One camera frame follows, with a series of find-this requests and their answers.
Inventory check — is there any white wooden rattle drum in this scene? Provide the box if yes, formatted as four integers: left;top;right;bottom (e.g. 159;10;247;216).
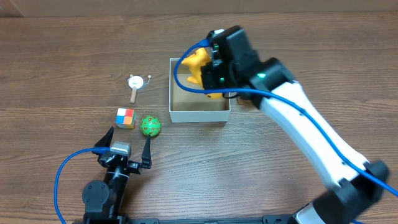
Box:
127;74;152;104

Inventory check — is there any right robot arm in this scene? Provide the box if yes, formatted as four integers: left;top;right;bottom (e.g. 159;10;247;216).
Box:
201;26;389;223

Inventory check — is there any white cardboard box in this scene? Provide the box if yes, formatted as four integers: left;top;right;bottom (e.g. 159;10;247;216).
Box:
169;58;231;123

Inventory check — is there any blue cable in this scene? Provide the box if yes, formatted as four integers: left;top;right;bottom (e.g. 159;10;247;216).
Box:
173;39;398;224
53;147;111;224

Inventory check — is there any left blue cable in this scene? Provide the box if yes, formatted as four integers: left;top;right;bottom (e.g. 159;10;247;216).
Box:
53;147;111;224

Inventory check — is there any yellow rubber duck toy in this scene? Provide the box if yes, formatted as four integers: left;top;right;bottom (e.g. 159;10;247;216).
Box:
181;47;211;90

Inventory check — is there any green numbered ball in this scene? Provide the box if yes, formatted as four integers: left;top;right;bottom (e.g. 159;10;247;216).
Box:
140;116;162;137

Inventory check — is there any multicoloured puzzle cube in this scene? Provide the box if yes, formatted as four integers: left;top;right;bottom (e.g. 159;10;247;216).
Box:
115;108;136;129

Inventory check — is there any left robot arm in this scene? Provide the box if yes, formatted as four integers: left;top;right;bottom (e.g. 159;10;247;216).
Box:
82;127;152;223

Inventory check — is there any right blue cable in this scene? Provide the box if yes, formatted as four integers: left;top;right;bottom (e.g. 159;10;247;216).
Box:
173;39;398;224

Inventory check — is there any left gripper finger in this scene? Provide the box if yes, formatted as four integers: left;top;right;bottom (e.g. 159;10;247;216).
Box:
141;135;152;169
94;126;114;147

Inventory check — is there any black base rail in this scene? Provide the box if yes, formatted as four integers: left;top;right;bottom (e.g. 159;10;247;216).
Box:
73;213;296;224

